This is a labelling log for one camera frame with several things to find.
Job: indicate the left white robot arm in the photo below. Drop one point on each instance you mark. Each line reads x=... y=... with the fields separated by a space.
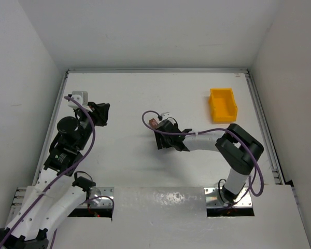
x=59 y=189

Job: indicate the metal base plate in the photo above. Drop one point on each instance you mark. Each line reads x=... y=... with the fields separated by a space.
x=213 y=200
x=101 y=197

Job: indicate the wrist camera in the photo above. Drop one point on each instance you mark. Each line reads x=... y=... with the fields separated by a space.
x=81 y=97
x=166 y=115

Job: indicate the brown wood block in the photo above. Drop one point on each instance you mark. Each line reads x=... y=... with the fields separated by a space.
x=154 y=123

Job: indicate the yellow plastic bin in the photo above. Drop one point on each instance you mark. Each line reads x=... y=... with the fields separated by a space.
x=222 y=104

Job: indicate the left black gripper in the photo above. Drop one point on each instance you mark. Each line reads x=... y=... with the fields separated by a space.
x=97 y=114

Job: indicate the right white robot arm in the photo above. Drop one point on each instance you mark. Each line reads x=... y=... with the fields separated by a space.
x=240 y=150

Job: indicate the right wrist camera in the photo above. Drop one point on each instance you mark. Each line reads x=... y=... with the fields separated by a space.
x=166 y=115

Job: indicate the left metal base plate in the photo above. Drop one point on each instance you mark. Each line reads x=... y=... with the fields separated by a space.
x=101 y=197

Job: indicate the aluminium table frame rail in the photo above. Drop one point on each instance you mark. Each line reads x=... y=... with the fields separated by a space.
x=125 y=153

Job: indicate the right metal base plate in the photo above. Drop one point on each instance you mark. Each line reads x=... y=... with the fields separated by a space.
x=213 y=200

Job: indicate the white front cover board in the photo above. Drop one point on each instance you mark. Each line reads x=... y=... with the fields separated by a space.
x=175 y=217

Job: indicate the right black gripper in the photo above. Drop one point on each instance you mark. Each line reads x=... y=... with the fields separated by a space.
x=165 y=137

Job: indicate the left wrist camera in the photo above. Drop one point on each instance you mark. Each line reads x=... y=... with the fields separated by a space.
x=81 y=97

